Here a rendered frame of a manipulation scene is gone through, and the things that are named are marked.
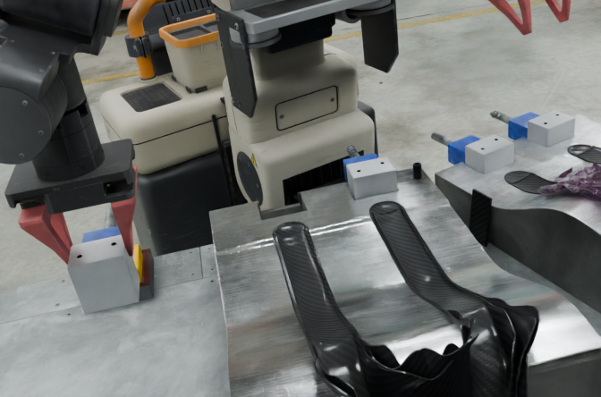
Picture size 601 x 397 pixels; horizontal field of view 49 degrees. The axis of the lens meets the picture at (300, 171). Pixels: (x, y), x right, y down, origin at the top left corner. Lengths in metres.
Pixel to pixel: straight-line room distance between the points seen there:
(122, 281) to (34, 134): 0.19
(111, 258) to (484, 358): 0.32
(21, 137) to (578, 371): 0.41
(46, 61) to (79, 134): 0.09
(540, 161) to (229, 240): 0.41
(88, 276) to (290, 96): 0.59
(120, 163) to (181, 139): 0.77
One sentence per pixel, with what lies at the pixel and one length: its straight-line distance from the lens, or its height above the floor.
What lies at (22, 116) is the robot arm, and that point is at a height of 1.13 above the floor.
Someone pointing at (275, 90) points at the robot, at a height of 0.89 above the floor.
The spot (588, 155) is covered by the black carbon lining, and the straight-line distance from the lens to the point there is 0.93.
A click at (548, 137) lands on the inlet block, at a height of 0.87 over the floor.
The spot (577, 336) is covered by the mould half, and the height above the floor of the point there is 0.93.
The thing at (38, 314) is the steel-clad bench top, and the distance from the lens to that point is 0.86.
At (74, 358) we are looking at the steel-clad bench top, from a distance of 0.78.
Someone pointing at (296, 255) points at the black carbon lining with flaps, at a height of 0.88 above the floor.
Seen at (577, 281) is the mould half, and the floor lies 0.82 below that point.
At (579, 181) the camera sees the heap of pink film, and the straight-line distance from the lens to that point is 0.76.
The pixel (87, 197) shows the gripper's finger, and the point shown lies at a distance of 0.57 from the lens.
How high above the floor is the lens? 1.28
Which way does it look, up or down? 28 degrees down
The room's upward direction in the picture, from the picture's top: 8 degrees counter-clockwise
